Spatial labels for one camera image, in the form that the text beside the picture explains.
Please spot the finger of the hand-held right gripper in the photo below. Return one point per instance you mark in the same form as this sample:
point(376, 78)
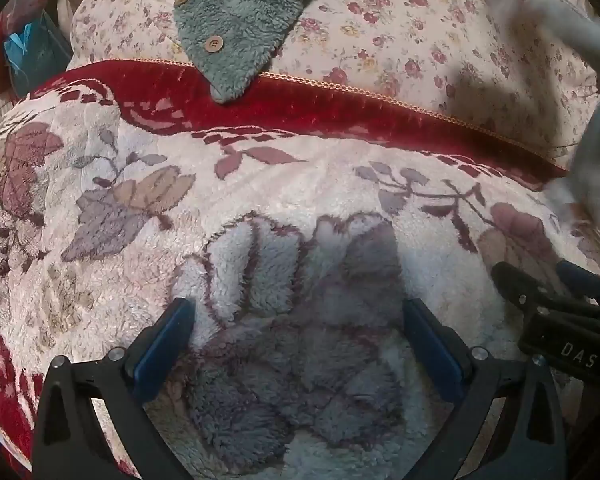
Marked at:
point(517, 287)
point(587, 282)

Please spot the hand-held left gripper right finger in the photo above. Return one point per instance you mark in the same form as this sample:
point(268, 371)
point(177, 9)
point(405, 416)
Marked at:
point(429, 355)

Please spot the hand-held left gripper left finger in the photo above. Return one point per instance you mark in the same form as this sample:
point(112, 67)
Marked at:
point(166, 350)

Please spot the red and cream plush blanket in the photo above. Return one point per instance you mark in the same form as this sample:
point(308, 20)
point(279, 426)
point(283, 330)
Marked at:
point(280, 185)

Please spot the cream floral quilt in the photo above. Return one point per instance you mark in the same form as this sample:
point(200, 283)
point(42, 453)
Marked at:
point(380, 35)

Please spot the blue plastic bag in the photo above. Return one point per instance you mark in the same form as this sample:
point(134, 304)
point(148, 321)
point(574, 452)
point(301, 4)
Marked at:
point(30, 55)

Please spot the green fleece garment with buttons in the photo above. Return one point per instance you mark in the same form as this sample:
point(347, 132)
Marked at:
point(240, 20)

